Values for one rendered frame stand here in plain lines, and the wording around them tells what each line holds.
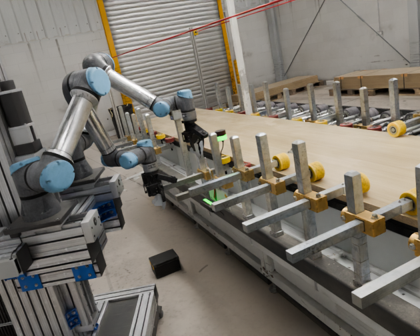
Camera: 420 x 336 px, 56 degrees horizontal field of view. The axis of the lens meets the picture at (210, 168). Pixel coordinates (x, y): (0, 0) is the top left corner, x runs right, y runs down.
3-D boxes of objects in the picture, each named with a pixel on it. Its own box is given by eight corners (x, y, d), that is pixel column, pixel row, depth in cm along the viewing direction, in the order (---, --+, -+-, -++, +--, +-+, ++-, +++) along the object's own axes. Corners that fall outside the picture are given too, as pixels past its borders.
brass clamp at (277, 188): (275, 196, 159) (273, 184, 158) (258, 188, 171) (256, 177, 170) (288, 191, 161) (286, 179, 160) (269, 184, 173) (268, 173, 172)
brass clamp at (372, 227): (372, 239, 114) (371, 223, 113) (339, 224, 126) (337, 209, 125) (387, 231, 117) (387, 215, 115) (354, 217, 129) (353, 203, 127)
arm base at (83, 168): (59, 183, 199) (53, 165, 196) (69, 175, 213) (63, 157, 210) (89, 178, 198) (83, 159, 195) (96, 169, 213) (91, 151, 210)
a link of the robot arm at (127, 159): (115, 171, 183) (131, 163, 192) (133, 171, 177) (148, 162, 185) (111, 155, 181) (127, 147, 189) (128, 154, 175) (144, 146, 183)
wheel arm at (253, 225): (248, 234, 130) (246, 224, 129) (243, 231, 133) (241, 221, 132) (361, 187, 148) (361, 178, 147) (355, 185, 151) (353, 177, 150)
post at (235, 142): (249, 229, 196) (232, 137, 182) (245, 227, 199) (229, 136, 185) (255, 227, 197) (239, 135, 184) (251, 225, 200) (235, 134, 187)
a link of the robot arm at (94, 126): (45, 82, 165) (102, 173, 191) (61, 79, 159) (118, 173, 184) (63, 69, 173) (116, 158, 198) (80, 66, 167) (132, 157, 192)
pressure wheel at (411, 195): (395, 203, 131) (413, 221, 126) (404, 187, 125) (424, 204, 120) (407, 197, 133) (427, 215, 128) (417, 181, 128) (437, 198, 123)
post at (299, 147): (313, 262, 150) (297, 142, 137) (307, 259, 153) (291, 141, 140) (321, 259, 151) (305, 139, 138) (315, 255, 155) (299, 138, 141)
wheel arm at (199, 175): (163, 193, 223) (161, 186, 221) (161, 191, 226) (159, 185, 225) (229, 170, 238) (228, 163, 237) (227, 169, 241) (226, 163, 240)
